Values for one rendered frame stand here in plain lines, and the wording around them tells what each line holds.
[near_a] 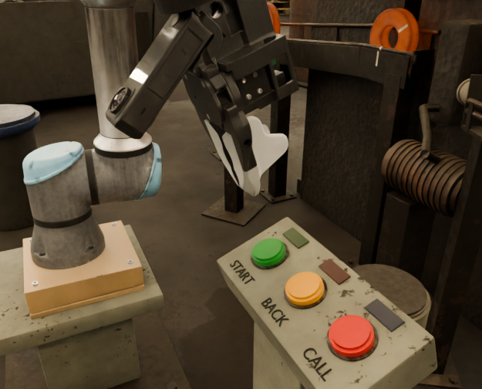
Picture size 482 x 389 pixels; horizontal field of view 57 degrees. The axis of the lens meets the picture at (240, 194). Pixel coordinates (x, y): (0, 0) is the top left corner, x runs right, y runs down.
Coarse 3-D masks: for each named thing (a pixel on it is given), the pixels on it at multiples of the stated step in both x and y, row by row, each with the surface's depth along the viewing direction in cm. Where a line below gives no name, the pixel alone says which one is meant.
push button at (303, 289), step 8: (304, 272) 47; (312, 272) 47; (288, 280) 47; (296, 280) 46; (304, 280) 46; (312, 280) 46; (320, 280) 46; (288, 288) 46; (296, 288) 46; (304, 288) 45; (312, 288) 45; (320, 288) 45; (288, 296) 45; (296, 296) 45; (304, 296) 44; (312, 296) 44; (320, 296) 45; (296, 304) 45; (304, 304) 45
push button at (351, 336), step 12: (336, 324) 41; (348, 324) 40; (360, 324) 40; (336, 336) 40; (348, 336) 39; (360, 336) 39; (372, 336) 39; (336, 348) 39; (348, 348) 39; (360, 348) 38
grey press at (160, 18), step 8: (144, 0) 361; (152, 0) 364; (136, 8) 359; (144, 8) 363; (152, 8) 367; (136, 16) 360; (144, 16) 364; (152, 16) 369; (160, 16) 373; (168, 16) 377; (136, 24) 363; (144, 24) 367; (152, 24) 372; (160, 24) 376; (144, 32) 369; (152, 32) 374; (144, 40) 372; (152, 40) 376; (144, 48) 374
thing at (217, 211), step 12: (228, 180) 179; (228, 192) 181; (240, 192) 182; (216, 204) 191; (228, 204) 184; (240, 204) 184; (252, 204) 191; (216, 216) 181; (228, 216) 181; (240, 216) 181; (252, 216) 181
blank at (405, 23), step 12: (384, 12) 123; (396, 12) 120; (408, 12) 119; (384, 24) 124; (396, 24) 120; (408, 24) 117; (372, 36) 129; (384, 36) 127; (408, 36) 118; (396, 48) 122; (408, 48) 119
